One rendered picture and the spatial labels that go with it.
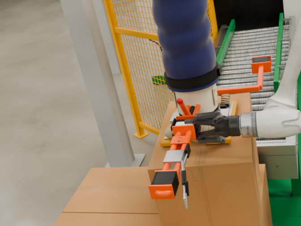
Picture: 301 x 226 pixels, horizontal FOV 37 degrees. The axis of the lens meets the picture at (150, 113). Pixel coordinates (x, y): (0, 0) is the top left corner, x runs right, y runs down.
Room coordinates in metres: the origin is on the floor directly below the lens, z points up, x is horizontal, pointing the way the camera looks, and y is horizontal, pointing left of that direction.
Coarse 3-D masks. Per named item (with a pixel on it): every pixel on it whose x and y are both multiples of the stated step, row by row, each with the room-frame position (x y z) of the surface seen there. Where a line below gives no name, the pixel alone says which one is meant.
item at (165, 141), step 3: (177, 108) 1.88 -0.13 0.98; (174, 111) 1.86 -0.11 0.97; (177, 111) 1.84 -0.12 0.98; (168, 123) 1.76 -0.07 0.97; (168, 126) 1.73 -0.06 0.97; (162, 138) 1.64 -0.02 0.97; (165, 138) 1.62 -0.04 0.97; (162, 141) 1.61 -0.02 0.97; (165, 141) 1.61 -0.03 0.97; (168, 141) 1.60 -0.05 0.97; (162, 144) 1.60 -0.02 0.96; (165, 144) 1.60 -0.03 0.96; (168, 144) 1.59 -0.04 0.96; (171, 144) 1.59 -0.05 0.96
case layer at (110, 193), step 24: (96, 168) 2.25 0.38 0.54; (120, 168) 2.19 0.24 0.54; (144, 168) 2.13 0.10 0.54; (264, 168) 1.86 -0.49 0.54; (96, 192) 2.00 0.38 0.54; (120, 192) 1.95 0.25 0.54; (144, 192) 1.90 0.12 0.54; (264, 192) 1.74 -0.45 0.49; (72, 216) 1.85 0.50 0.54; (96, 216) 1.80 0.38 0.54; (120, 216) 1.75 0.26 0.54; (144, 216) 1.71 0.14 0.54; (264, 216) 1.65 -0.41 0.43
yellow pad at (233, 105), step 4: (220, 104) 1.81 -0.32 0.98; (224, 104) 1.75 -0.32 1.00; (232, 104) 1.78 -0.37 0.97; (236, 104) 1.79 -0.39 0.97; (220, 108) 1.74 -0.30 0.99; (224, 108) 1.73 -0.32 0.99; (232, 108) 1.76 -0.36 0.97; (236, 108) 1.77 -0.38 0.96; (232, 112) 1.72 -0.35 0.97; (208, 136) 1.56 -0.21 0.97; (212, 136) 1.55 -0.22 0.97; (216, 136) 1.55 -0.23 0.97; (220, 136) 1.54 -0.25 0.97; (228, 136) 1.53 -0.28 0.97; (228, 140) 1.51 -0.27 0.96
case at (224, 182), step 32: (160, 160) 1.51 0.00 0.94; (192, 160) 1.46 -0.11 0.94; (224, 160) 1.41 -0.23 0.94; (256, 160) 1.68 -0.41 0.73; (192, 192) 1.42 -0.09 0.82; (224, 192) 1.39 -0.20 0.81; (256, 192) 1.36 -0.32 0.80; (192, 224) 1.43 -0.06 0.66; (224, 224) 1.40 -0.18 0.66; (256, 224) 1.36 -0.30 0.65
